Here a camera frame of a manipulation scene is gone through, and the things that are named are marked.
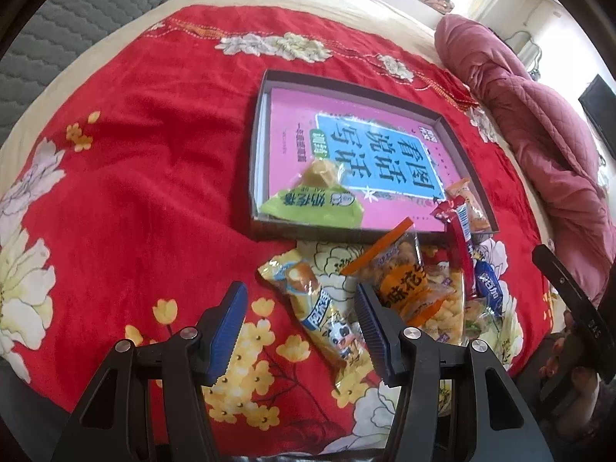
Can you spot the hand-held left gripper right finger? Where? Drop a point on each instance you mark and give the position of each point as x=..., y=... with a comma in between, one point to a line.
x=373, y=327

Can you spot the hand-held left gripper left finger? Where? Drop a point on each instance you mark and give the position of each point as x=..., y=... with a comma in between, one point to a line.
x=228, y=332

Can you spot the orange snack packet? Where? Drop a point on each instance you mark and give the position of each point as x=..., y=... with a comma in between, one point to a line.
x=404, y=284

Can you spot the yellow cow print snack packet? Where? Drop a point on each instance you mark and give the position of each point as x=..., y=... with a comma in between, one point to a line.
x=313, y=308

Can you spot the clear puffed snack packet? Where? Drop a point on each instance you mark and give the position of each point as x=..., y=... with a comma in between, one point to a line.
x=447, y=317

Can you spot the blue cookie packet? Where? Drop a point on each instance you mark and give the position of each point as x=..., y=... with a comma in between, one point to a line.
x=488, y=284

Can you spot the small clear green packet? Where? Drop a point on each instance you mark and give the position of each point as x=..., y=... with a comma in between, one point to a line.
x=481, y=322

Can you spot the red snack bar packet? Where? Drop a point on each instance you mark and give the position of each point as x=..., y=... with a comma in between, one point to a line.
x=459, y=250

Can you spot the dark cardboard box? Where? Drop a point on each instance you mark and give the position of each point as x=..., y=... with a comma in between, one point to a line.
x=288, y=232

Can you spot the green snack packet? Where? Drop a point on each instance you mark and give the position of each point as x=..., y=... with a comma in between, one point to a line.
x=308, y=202

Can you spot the person's right hand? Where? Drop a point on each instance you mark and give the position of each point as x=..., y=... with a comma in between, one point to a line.
x=558, y=346

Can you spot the small orange pastry packet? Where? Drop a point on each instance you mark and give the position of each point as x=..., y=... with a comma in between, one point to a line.
x=474, y=211

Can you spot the red floral blanket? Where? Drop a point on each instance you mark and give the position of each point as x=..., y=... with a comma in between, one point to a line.
x=144, y=178

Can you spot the pink quilt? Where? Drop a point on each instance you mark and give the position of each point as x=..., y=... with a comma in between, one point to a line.
x=529, y=120

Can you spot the pink book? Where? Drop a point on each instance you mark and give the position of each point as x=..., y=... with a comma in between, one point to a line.
x=298, y=154

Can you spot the black television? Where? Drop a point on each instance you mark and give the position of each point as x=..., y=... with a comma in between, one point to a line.
x=601, y=106

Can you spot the white metal rack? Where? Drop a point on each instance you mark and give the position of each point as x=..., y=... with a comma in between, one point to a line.
x=527, y=50

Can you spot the brown patterned cloth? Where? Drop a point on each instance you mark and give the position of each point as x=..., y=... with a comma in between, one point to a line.
x=435, y=2

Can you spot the grey quilted headboard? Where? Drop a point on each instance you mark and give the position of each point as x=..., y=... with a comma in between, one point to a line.
x=72, y=24

